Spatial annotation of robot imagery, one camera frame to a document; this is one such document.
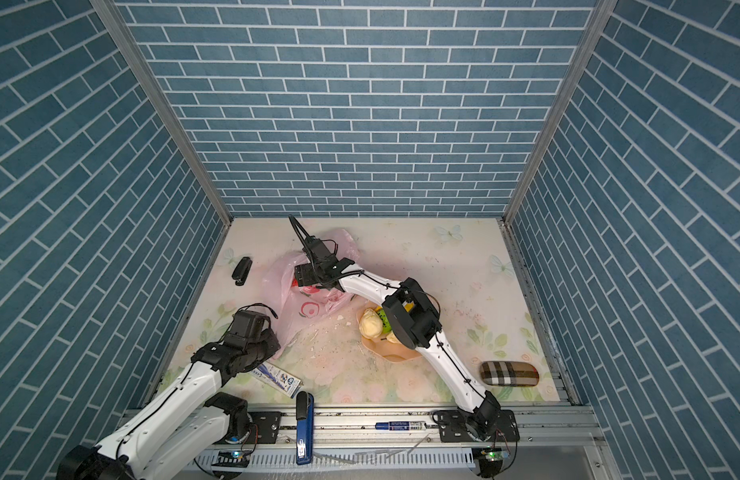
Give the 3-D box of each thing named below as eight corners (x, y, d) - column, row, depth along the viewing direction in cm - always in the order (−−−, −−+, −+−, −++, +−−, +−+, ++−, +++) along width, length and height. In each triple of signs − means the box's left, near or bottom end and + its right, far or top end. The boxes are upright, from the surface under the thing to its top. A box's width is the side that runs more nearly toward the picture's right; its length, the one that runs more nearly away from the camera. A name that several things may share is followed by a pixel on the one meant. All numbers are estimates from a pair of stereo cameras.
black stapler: (234, 285, 103) (229, 279, 100) (243, 262, 109) (239, 256, 107) (245, 285, 103) (241, 279, 100) (253, 262, 110) (249, 256, 107)
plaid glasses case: (482, 387, 82) (486, 383, 79) (477, 365, 86) (481, 360, 83) (537, 387, 83) (543, 383, 80) (530, 365, 86) (536, 360, 83)
